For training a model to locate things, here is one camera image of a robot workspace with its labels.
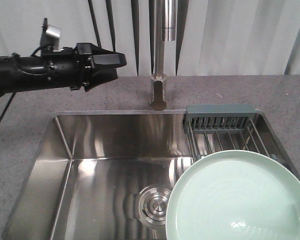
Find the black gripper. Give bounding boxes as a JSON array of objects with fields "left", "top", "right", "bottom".
[{"left": 41, "top": 42, "right": 127, "bottom": 92}]

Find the light green round plate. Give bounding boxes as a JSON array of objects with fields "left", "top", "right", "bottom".
[{"left": 165, "top": 150, "right": 300, "bottom": 240}]

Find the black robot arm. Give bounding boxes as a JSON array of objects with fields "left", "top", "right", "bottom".
[{"left": 0, "top": 42, "right": 127, "bottom": 97}]

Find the grey sink drying rack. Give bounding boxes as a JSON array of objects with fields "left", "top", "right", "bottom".
[{"left": 182, "top": 104, "right": 291, "bottom": 166}]

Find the stainless steel faucet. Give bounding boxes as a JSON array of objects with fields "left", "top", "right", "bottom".
[{"left": 149, "top": 0, "right": 177, "bottom": 111}]

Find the stainless steel sink basin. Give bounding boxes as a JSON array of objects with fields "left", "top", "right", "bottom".
[{"left": 1, "top": 109, "right": 300, "bottom": 240}]

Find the white pleated curtain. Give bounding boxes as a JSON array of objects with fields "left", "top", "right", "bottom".
[{"left": 0, "top": 0, "right": 300, "bottom": 76}]

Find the steel sink drain strainer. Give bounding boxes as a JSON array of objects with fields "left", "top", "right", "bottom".
[{"left": 127, "top": 185, "right": 172, "bottom": 228}]

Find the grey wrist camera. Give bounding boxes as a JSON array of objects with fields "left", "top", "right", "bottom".
[{"left": 40, "top": 17, "right": 62, "bottom": 48}]

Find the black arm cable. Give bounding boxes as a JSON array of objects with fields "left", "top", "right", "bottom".
[{"left": 0, "top": 43, "right": 53, "bottom": 138}]

